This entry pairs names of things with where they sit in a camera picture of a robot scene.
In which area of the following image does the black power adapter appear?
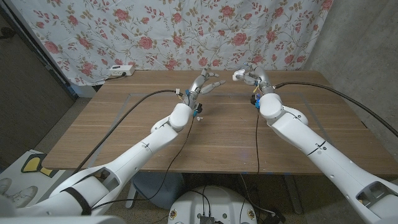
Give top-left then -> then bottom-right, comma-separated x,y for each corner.
264,211 -> 287,224

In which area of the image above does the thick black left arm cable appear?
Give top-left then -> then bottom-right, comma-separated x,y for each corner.
72,89 -> 181,175

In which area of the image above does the grey table leg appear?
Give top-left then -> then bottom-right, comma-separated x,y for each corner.
282,174 -> 304,215

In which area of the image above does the white robot torso edge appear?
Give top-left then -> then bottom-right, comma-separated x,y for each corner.
0,215 -> 127,224

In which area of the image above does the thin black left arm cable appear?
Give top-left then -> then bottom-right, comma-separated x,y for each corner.
90,115 -> 195,211

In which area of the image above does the white yellow black floor mat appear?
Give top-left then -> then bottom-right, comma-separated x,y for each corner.
0,149 -> 68,200

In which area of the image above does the white table leg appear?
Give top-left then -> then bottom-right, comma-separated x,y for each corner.
125,182 -> 137,208

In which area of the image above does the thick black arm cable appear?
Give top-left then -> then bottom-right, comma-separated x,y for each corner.
72,89 -> 181,175
272,80 -> 398,139

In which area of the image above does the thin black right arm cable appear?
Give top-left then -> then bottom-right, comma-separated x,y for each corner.
255,108 -> 261,175

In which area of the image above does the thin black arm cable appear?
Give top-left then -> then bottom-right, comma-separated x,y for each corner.
255,108 -> 261,175
90,115 -> 195,211

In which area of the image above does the white AirPods case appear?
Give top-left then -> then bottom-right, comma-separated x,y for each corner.
232,68 -> 246,82

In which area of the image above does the white shoe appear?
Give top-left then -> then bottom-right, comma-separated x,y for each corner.
0,177 -> 12,195
9,185 -> 39,208

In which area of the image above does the white robot torso base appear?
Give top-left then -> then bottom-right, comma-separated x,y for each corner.
167,185 -> 258,224

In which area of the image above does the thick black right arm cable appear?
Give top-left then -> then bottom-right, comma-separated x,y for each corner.
272,80 -> 398,139

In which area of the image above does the black power strip cord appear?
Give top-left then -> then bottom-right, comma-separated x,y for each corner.
104,72 -> 127,81

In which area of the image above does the floral backdrop cloth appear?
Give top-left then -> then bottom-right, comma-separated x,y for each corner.
11,0 -> 334,86

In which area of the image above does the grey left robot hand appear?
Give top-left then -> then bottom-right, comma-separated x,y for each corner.
183,68 -> 227,108

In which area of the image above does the white power strip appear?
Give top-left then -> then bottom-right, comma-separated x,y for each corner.
108,65 -> 136,77

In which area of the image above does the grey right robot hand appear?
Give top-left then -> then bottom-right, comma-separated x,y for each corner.
242,63 -> 276,96

